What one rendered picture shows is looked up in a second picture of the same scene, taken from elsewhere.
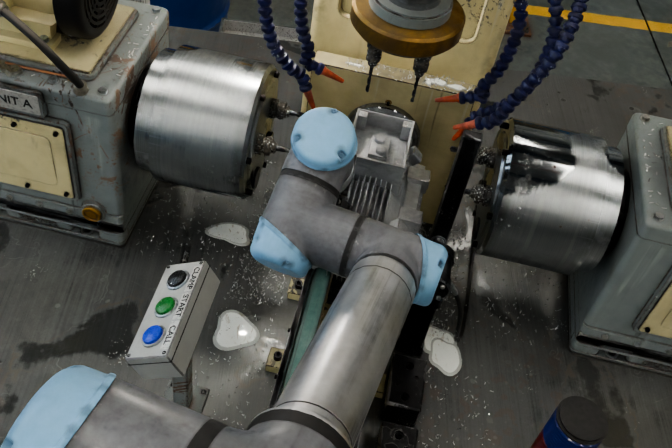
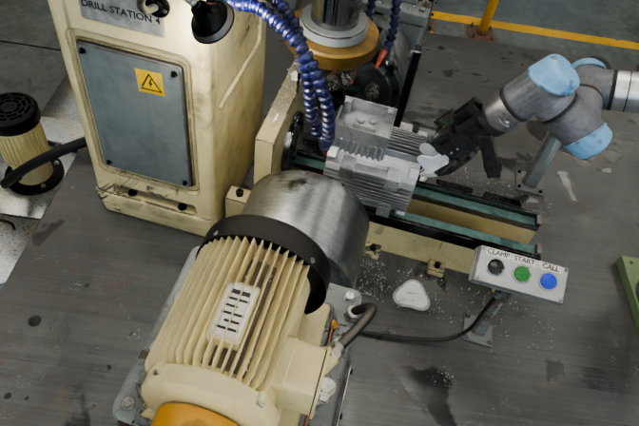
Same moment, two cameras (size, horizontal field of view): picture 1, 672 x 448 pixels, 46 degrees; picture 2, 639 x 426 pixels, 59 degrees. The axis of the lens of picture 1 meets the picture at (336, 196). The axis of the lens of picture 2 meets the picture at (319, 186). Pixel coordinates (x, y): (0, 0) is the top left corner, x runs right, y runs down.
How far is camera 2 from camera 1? 1.32 m
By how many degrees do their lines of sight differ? 56
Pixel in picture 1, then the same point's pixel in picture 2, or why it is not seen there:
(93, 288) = (384, 405)
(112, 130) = not seen: hidden behind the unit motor
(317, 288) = (412, 218)
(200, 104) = (341, 225)
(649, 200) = (408, 9)
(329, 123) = (562, 63)
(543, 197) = (399, 55)
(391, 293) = not seen: outside the picture
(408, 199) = not seen: hidden behind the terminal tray
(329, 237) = (599, 102)
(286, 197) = (586, 112)
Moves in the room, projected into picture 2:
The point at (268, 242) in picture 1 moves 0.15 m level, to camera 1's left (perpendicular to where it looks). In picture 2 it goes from (607, 134) to (621, 198)
